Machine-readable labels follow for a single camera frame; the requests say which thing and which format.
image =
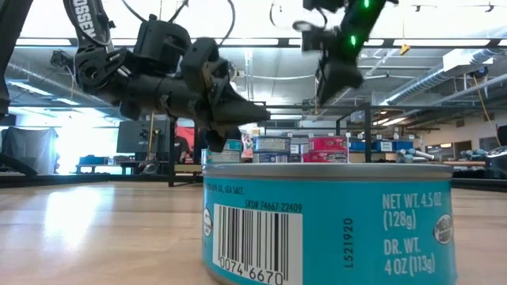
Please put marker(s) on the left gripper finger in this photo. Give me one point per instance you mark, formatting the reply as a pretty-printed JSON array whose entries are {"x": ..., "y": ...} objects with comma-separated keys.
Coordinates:
[
  {"x": 219, "y": 138},
  {"x": 241, "y": 111}
]

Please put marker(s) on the wooden shelf board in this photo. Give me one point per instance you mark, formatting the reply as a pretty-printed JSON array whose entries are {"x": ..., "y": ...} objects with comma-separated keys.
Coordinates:
[{"x": 186, "y": 168}]

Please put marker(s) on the red fabric panel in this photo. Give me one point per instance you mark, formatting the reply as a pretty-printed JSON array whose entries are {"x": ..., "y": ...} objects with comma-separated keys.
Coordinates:
[{"x": 186, "y": 136}]

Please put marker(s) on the person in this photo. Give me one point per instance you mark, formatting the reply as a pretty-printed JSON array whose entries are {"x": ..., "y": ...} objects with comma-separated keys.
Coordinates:
[{"x": 181, "y": 148}]

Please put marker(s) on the yellow hanging hook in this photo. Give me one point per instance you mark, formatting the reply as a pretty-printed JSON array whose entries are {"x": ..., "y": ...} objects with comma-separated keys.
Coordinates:
[{"x": 405, "y": 49}]

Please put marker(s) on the dark monitor screen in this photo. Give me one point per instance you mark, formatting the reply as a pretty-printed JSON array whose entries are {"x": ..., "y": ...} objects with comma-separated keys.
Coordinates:
[{"x": 134, "y": 136}]

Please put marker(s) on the blue storage bins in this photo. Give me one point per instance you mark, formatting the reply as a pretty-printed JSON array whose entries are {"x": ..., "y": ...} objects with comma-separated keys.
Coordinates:
[{"x": 396, "y": 145}]

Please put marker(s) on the white ceiling unit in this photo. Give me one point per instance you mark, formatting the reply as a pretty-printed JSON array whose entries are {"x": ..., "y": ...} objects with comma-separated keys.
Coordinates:
[{"x": 463, "y": 59}]

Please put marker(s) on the blue box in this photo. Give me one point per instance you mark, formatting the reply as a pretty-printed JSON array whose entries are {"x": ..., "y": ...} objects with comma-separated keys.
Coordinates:
[{"x": 92, "y": 160}]

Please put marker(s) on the black chair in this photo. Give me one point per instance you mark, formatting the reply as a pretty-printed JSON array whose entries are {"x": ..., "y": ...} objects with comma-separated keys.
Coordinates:
[{"x": 499, "y": 158}]

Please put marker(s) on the grey cloth cover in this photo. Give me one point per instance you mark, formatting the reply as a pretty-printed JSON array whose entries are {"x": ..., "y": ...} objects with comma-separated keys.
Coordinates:
[{"x": 27, "y": 146}]

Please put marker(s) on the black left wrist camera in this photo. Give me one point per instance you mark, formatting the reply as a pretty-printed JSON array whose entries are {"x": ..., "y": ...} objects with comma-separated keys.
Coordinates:
[{"x": 227, "y": 75}]

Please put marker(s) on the silver ventilation duct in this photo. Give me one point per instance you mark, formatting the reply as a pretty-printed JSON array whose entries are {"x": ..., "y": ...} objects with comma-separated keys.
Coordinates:
[{"x": 435, "y": 75}]

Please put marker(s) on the black ceiling camera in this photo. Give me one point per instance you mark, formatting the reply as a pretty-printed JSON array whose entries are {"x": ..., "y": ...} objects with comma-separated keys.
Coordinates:
[
  {"x": 480, "y": 72},
  {"x": 61, "y": 59}
]

